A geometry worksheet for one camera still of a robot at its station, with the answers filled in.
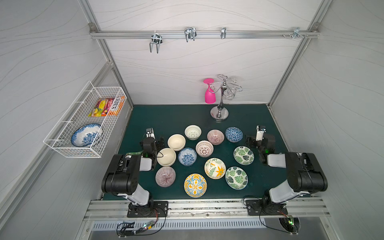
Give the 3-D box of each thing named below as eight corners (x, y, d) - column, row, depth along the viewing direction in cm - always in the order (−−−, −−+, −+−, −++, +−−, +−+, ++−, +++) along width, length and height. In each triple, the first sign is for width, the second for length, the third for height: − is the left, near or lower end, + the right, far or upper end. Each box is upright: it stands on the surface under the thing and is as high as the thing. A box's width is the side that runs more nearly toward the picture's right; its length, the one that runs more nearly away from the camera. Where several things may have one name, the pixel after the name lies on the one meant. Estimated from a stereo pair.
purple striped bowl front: (154, 187, 80) (153, 185, 78) (158, 168, 87) (156, 166, 85) (174, 187, 80) (174, 185, 78) (176, 168, 87) (175, 166, 85)
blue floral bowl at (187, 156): (175, 160, 92) (174, 157, 89) (184, 148, 98) (183, 144, 94) (190, 169, 89) (190, 166, 85) (199, 155, 94) (199, 152, 91)
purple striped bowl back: (207, 145, 97) (208, 142, 94) (206, 132, 104) (207, 129, 101) (224, 145, 97) (225, 142, 94) (222, 132, 104) (223, 129, 101)
